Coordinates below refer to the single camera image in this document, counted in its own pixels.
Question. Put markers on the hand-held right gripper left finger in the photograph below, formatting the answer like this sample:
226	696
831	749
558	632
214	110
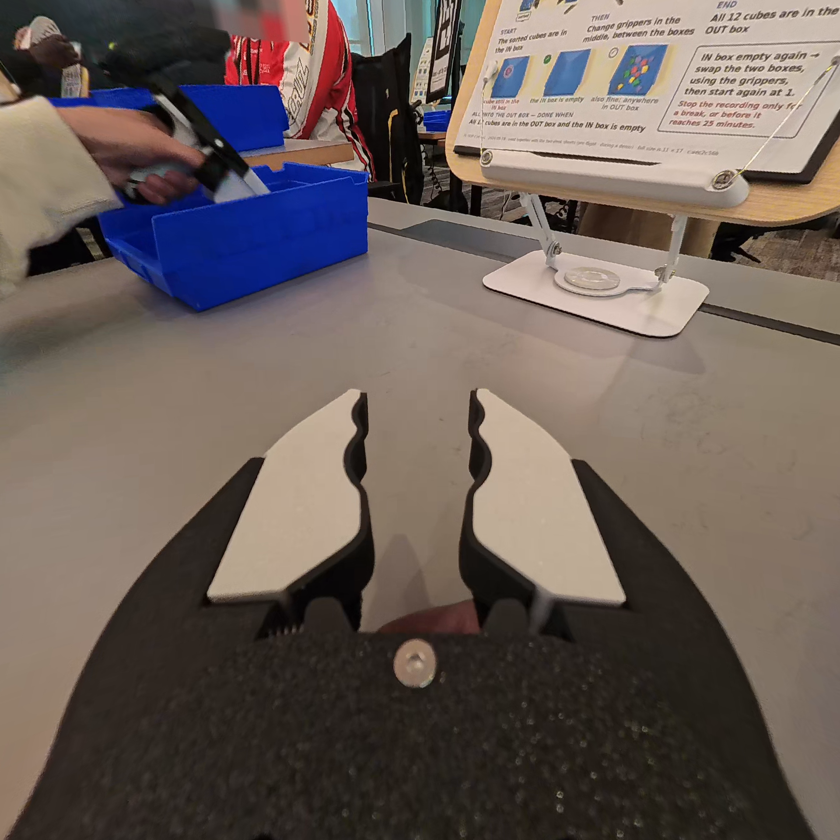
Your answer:
289	512

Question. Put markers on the person's left forearm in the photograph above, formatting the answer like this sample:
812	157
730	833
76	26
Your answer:
46	184

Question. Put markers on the blue plastic bin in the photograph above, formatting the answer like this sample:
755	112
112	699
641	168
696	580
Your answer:
249	118
98	98
275	236
438	121

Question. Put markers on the black white tag sign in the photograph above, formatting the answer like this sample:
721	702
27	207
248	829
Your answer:
443	52

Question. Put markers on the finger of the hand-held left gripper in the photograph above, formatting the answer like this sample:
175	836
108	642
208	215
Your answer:
236	187
180	121

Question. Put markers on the printed instruction sheet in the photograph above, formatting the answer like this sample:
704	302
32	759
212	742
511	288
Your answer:
656	79

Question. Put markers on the white paper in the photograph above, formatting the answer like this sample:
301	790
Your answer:
75	82

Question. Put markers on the wooden document stand white base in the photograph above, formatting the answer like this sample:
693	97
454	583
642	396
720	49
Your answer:
590	302

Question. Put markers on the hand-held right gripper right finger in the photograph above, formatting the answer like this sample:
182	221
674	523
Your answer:
538	512

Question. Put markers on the person's left hand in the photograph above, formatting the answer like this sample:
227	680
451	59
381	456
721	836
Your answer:
118	144

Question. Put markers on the wooden edged table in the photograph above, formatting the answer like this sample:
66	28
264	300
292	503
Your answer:
302	152

